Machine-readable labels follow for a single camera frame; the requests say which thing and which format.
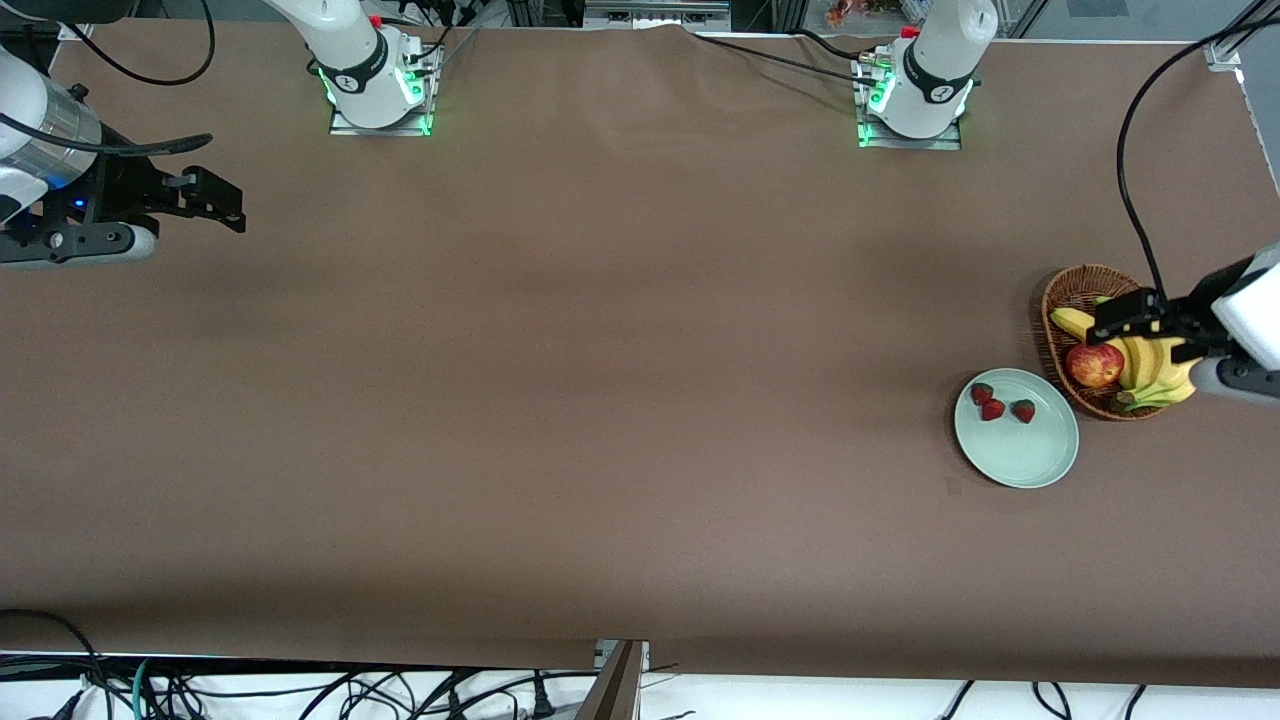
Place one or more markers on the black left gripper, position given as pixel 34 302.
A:
pixel 1182 319

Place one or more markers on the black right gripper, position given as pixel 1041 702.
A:
pixel 128 190

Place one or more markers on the red strawberry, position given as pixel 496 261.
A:
pixel 983 393
pixel 1023 411
pixel 993 411

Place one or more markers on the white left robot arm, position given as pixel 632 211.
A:
pixel 935 70

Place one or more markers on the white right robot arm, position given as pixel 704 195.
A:
pixel 345 40

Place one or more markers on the pale green round plate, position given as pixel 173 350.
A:
pixel 1015 450

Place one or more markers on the yellow banana bunch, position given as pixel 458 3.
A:
pixel 1150 378

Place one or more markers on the red yellow apple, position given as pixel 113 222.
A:
pixel 1095 365

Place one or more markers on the brown wicker basket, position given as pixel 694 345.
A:
pixel 1075 285

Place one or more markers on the large table cover sheet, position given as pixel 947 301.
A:
pixel 600 300

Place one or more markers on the colourful background objects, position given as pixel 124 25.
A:
pixel 845 12

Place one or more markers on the silver equipment rack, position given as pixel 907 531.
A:
pixel 655 15

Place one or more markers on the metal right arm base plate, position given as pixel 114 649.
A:
pixel 380 131

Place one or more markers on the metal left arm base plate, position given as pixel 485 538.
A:
pixel 910 144

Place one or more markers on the silver table edge bracket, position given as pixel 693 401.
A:
pixel 605 652

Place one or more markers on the brown table post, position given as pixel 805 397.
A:
pixel 615 695

